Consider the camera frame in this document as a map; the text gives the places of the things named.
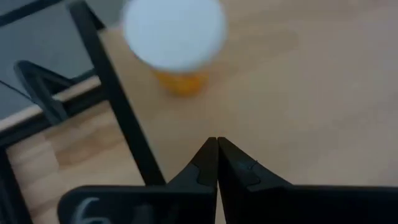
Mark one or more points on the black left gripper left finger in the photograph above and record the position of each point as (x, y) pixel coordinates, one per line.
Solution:
(155, 205)

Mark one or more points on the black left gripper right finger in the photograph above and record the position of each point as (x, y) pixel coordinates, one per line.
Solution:
(295, 205)

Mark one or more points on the orange pill bottle white cap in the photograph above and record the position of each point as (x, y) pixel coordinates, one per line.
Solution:
(174, 34)

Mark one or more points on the black aluminium rig frame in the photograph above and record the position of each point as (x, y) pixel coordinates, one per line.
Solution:
(84, 101)

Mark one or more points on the black clamp bracket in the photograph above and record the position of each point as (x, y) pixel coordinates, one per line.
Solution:
(43, 90)

